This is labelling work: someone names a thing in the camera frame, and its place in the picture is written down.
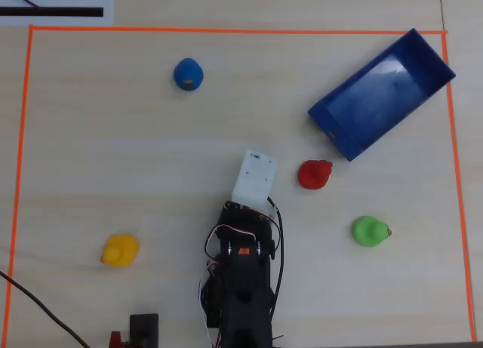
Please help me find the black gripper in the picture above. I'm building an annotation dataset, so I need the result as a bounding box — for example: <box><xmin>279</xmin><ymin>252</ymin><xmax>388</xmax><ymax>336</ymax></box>
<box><xmin>220</xmin><ymin>200</ymin><xmax>276</xmax><ymax>236</ymax></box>

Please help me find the yellow rubber duck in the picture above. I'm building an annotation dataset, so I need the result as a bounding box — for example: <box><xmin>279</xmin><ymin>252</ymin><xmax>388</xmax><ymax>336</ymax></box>
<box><xmin>100</xmin><ymin>233</ymin><xmax>140</xmax><ymax>269</ymax></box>

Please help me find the red rubber duck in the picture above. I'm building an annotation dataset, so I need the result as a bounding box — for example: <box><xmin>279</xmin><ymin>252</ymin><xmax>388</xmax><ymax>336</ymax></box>
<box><xmin>297</xmin><ymin>159</ymin><xmax>334</xmax><ymax>190</ymax></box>

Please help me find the green rubber duck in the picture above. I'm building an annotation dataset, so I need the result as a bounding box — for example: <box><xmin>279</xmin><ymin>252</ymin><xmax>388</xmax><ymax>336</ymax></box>
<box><xmin>351</xmin><ymin>215</ymin><xmax>392</xmax><ymax>248</ymax></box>

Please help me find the blue rubber duck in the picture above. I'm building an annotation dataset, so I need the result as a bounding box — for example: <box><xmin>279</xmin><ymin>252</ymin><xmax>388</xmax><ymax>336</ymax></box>
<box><xmin>173</xmin><ymin>57</ymin><xmax>205</xmax><ymax>92</ymax></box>

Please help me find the blue plastic box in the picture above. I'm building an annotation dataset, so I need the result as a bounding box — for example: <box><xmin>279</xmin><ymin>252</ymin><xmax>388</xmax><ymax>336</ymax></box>
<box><xmin>307</xmin><ymin>27</ymin><xmax>457</xmax><ymax>162</ymax></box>

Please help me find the orange tape strip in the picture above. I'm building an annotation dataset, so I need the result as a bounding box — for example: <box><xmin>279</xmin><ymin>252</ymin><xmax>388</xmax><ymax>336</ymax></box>
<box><xmin>441</xmin><ymin>30</ymin><xmax>477</xmax><ymax>342</ymax></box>
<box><xmin>29</xmin><ymin>24</ymin><xmax>448</xmax><ymax>36</ymax></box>
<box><xmin>2</xmin><ymin>24</ymin><xmax>35</xmax><ymax>348</ymax></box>

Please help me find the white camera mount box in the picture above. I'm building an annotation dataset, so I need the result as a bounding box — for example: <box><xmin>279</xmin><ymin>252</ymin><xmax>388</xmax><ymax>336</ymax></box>
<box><xmin>231</xmin><ymin>148</ymin><xmax>278</xmax><ymax>214</ymax></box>

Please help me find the black camera cable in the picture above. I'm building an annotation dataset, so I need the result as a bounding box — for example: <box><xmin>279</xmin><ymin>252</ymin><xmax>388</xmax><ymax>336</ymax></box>
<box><xmin>266</xmin><ymin>196</ymin><xmax>285</xmax><ymax>322</ymax></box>

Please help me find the black clamp with red handle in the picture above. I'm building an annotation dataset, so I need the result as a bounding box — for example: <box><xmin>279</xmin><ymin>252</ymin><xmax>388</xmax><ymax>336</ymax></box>
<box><xmin>108</xmin><ymin>313</ymin><xmax>160</xmax><ymax>348</ymax></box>

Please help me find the long black cable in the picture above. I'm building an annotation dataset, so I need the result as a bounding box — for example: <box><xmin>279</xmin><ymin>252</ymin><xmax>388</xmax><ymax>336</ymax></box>
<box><xmin>0</xmin><ymin>269</ymin><xmax>91</xmax><ymax>348</ymax></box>

